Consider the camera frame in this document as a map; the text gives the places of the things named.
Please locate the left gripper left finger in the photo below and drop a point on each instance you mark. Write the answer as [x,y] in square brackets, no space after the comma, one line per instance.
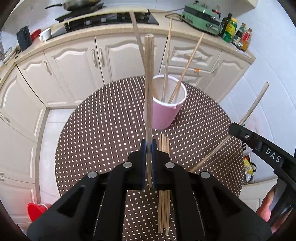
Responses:
[94,208]

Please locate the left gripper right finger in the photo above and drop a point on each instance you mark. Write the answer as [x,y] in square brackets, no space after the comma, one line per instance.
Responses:
[204,208]

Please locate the lone wooden chopstick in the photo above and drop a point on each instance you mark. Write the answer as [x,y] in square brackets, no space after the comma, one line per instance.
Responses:
[137,35]

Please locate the person's right hand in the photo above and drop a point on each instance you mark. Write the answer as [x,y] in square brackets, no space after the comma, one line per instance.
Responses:
[265,213]

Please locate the red plastic basin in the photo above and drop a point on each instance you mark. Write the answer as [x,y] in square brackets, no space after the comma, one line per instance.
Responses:
[36,210]

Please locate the brown polka dot tablecloth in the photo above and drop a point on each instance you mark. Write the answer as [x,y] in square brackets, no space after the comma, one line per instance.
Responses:
[108,125]

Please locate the pink cylindrical utensil holder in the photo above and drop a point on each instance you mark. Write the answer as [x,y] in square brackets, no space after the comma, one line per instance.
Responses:
[164,113]

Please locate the dark soy sauce bottle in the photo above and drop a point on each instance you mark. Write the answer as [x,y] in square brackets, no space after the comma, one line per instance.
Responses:
[238,35]

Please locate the red label sauce bottle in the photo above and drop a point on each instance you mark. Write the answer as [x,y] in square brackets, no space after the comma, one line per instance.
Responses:
[245,40]

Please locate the green yellow bottle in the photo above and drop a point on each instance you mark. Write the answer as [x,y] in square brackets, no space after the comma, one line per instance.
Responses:
[230,30]

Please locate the dark oil bottle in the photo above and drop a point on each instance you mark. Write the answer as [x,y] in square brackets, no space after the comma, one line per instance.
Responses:
[224,24]

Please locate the green electric grill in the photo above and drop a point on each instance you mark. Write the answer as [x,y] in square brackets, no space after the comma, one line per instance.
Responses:
[201,18]

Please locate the stacked bowls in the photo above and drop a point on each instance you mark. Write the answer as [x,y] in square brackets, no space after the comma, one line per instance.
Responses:
[9,54]

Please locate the white mug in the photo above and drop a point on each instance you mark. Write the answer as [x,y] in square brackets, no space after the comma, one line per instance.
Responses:
[45,35]

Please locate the black knife block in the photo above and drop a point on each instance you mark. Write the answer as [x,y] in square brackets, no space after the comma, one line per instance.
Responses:
[24,38]

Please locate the red container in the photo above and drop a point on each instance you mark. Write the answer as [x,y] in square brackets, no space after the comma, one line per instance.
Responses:
[35,34]

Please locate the wooden cutting board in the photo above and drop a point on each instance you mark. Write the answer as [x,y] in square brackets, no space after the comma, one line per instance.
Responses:
[106,10]

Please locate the black gas stove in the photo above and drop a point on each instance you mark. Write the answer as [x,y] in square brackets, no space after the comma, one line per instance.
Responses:
[95,21]

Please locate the steel wok with lid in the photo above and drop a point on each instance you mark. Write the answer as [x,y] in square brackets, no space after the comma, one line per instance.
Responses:
[71,5]

